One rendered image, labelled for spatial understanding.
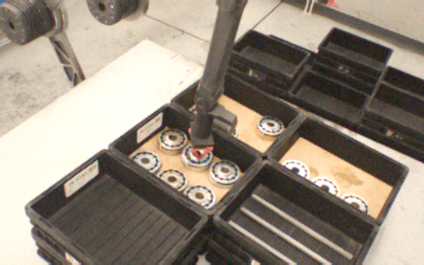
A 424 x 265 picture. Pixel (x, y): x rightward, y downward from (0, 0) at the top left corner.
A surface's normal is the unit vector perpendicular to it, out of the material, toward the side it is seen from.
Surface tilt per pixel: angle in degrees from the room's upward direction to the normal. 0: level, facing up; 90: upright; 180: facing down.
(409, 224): 0
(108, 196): 0
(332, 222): 90
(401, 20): 90
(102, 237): 0
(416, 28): 90
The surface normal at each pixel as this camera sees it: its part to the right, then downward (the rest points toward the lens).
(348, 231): -0.56, 0.51
